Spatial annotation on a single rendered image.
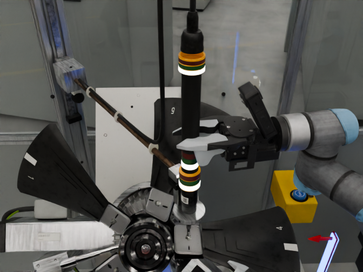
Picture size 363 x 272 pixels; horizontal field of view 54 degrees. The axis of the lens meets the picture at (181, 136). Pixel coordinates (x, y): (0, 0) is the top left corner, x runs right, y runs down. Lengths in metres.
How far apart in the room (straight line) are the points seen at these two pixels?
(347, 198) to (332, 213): 1.28
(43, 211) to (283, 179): 0.75
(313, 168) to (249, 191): 1.01
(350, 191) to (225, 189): 1.05
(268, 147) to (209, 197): 1.08
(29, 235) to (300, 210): 0.78
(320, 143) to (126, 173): 0.58
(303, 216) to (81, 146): 0.84
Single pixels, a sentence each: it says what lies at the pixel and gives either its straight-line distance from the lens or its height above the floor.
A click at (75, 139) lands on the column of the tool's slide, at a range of 1.40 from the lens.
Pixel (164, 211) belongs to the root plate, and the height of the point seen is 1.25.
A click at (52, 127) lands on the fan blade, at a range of 0.83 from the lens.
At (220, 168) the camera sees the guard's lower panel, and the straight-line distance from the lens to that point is 1.65.
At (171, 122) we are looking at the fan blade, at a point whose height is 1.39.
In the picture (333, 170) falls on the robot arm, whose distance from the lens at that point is 0.78.
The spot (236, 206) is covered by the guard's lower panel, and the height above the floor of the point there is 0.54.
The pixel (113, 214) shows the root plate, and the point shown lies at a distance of 0.85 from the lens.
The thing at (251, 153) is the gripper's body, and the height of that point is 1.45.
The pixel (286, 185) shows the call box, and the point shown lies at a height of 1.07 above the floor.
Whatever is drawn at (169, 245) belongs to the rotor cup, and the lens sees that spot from 0.80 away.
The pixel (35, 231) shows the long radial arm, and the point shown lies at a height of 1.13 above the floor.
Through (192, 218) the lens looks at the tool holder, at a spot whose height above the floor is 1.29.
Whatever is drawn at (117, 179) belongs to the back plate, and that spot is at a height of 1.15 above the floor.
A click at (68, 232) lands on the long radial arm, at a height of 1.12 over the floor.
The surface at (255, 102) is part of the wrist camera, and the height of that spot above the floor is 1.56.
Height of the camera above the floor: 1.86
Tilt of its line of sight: 35 degrees down
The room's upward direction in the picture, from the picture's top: straight up
